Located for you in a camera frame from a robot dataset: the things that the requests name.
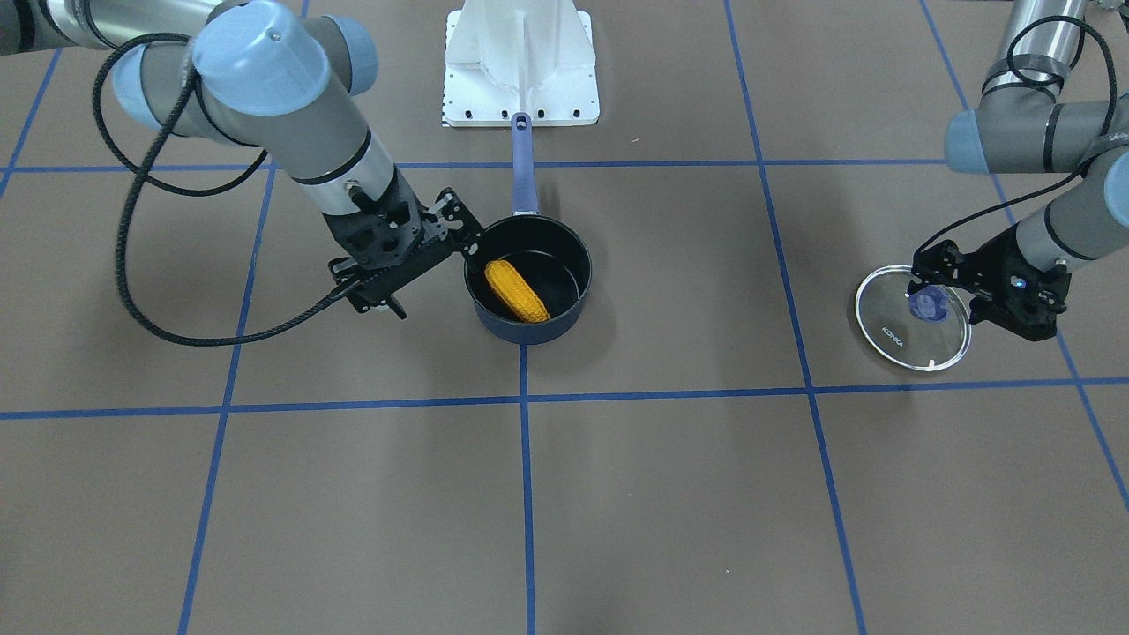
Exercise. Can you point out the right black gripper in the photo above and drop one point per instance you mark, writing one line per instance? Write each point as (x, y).
(425, 249)

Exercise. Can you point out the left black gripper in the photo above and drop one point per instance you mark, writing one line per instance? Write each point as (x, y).
(995, 265)

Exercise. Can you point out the yellow plastic corn cob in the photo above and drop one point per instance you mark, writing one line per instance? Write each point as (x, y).
(513, 291)

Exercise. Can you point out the glass lid purple knob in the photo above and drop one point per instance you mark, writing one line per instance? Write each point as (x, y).
(926, 330)

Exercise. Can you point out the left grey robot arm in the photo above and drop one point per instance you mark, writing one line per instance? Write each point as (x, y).
(1021, 126)

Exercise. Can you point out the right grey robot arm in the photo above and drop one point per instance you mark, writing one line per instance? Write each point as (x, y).
(256, 74)

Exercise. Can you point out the dark blue saucepan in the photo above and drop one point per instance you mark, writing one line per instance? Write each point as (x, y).
(549, 255)

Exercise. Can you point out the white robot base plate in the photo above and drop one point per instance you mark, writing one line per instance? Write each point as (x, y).
(506, 57)

